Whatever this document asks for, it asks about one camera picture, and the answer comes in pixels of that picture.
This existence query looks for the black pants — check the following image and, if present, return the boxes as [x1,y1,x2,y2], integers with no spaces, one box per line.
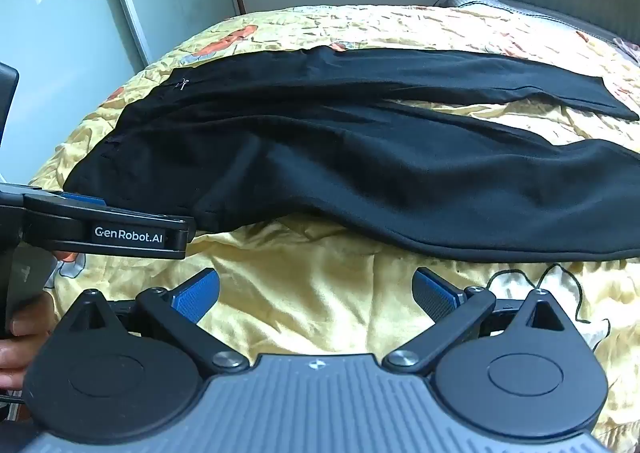
[64,46,639,262]

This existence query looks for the person left hand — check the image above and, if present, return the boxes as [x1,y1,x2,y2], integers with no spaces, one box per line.
[0,293,56,390]

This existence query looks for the yellow floral bedspread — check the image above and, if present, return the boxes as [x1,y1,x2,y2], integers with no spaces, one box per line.
[32,5,639,452]

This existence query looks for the grey striped pillow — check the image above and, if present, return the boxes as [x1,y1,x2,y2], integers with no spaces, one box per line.
[434,0,639,65]

